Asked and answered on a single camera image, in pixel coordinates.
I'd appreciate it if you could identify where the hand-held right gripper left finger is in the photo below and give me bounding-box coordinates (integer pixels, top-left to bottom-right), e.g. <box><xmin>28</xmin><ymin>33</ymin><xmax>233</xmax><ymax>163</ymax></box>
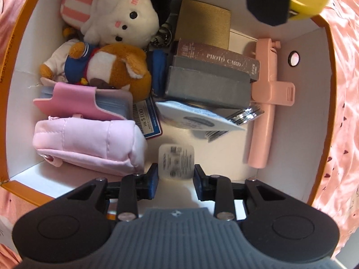
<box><xmin>66</xmin><ymin>163</ymin><xmax>159</xmax><ymax>222</ymax></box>

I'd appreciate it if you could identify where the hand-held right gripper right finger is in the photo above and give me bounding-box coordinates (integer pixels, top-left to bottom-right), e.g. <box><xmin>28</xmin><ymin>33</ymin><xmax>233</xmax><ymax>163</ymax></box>
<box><xmin>194</xmin><ymin>164</ymin><xmax>289</xmax><ymax>222</ymax></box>

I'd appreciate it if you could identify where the white charger block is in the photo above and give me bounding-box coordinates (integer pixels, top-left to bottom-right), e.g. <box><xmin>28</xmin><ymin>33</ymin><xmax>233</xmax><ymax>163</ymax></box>
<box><xmin>158</xmin><ymin>144</ymin><xmax>195</xmax><ymax>182</ymax></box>

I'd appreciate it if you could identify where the white round disc card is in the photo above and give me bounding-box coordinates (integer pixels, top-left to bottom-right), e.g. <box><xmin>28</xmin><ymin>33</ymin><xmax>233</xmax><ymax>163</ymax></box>
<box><xmin>155</xmin><ymin>100</ymin><xmax>246</xmax><ymax>132</ymax></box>

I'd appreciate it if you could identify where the brown photo card box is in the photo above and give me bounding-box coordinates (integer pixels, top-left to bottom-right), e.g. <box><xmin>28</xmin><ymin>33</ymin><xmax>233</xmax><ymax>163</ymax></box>
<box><xmin>176</xmin><ymin>38</ymin><xmax>260</xmax><ymax>82</ymax></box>

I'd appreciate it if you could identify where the pink padded pouch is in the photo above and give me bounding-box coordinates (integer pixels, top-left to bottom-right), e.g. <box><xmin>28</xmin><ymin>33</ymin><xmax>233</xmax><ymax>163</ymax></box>
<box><xmin>32</xmin><ymin>116</ymin><xmax>148</xmax><ymax>177</ymax></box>

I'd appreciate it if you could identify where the black square box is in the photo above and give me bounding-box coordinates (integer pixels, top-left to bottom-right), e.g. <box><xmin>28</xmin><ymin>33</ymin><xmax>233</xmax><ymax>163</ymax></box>
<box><xmin>165</xmin><ymin>55</ymin><xmax>252</xmax><ymax>110</ymax></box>

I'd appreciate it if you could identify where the pink selfie stick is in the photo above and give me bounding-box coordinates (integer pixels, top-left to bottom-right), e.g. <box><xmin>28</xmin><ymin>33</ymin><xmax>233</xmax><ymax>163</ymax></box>
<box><xmin>243</xmin><ymin>38</ymin><xmax>296</xmax><ymax>169</ymax></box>

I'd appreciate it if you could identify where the orange cardboard box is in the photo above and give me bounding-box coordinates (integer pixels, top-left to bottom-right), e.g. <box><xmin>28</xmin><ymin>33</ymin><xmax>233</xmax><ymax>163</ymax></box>
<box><xmin>0</xmin><ymin>0</ymin><xmax>337</xmax><ymax>210</ymax></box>

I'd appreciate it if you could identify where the pink card holder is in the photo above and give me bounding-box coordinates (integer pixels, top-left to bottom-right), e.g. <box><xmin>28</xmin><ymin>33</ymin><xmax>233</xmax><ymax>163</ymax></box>
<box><xmin>33</xmin><ymin>82</ymin><xmax>132</xmax><ymax>119</ymax></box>

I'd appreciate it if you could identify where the white flat box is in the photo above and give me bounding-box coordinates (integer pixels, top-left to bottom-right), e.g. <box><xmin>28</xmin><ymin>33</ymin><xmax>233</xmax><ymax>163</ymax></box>
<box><xmin>228</xmin><ymin>29</ymin><xmax>257</xmax><ymax>54</ymax></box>

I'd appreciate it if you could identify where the paper price tag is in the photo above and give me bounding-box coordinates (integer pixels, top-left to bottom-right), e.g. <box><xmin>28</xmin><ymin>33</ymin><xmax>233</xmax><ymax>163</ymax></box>
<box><xmin>132</xmin><ymin>97</ymin><xmax>164</xmax><ymax>141</ymax></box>

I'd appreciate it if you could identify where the gold box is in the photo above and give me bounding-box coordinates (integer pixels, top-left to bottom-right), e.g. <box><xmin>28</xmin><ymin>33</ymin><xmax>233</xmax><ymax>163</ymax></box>
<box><xmin>175</xmin><ymin>0</ymin><xmax>232</xmax><ymax>52</ymax></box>

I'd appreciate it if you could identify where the metal keyring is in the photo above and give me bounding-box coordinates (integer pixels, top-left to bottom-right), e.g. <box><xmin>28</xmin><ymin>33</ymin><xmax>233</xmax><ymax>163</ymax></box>
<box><xmin>150</xmin><ymin>20</ymin><xmax>176</xmax><ymax>48</ymax></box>

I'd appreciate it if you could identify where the brown bear plush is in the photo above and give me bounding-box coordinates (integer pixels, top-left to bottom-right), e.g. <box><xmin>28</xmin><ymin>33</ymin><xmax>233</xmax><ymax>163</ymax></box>
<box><xmin>39</xmin><ymin>41</ymin><xmax>169</xmax><ymax>103</ymax></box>

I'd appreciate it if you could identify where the pink printed blanket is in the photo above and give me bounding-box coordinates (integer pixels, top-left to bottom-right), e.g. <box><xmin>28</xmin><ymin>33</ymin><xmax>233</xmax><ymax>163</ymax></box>
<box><xmin>0</xmin><ymin>0</ymin><xmax>359</xmax><ymax>269</ymax></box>

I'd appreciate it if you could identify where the white dog plush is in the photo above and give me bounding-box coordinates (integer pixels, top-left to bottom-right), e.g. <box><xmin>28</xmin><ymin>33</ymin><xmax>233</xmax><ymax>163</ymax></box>
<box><xmin>61</xmin><ymin>0</ymin><xmax>173</xmax><ymax>52</ymax></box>

